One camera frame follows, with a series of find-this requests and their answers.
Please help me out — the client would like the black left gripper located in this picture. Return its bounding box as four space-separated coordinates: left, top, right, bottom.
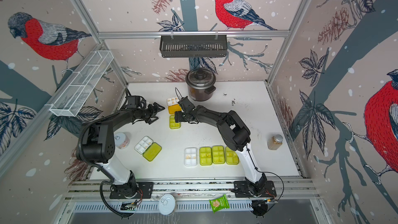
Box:
136 102 165 124

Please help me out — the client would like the yellow pillbox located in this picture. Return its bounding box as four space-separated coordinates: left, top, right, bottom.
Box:
166 97 182 115

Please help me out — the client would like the clear white pillbox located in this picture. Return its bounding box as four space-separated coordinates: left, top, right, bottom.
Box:
184 147 198 167

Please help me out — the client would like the large green pillbox front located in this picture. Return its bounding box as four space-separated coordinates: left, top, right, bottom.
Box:
211 146 226 164

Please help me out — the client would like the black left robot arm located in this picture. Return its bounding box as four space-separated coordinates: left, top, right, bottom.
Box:
76 102 165 189

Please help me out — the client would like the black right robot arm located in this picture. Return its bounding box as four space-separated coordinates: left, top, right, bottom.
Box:
175 97 267 197

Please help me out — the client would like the silver rice cooker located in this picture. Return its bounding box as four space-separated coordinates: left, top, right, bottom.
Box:
186 67 216 102

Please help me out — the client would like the small white cup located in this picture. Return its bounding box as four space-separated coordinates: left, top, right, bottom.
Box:
114 132 130 149

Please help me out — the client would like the amber glass jar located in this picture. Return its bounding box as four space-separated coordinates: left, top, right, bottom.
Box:
267 134 284 150

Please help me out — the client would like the white round lid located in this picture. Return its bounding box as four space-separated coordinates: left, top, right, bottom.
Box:
158 194 177 216

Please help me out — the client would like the green snack packet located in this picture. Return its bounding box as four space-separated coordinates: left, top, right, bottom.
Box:
209 195 230 213

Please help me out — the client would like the black hanging wire basket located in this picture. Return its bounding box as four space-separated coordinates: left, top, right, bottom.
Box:
160 35 228 58

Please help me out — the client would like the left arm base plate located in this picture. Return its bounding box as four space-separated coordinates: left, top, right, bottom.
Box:
109 181 154 200

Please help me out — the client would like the white wire mesh shelf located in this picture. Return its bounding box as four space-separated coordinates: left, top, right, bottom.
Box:
49 50 114 117

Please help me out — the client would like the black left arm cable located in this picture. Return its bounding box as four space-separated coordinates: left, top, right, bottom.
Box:
76 88 147 219

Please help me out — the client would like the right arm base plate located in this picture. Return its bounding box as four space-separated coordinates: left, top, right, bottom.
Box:
231 180 277 198

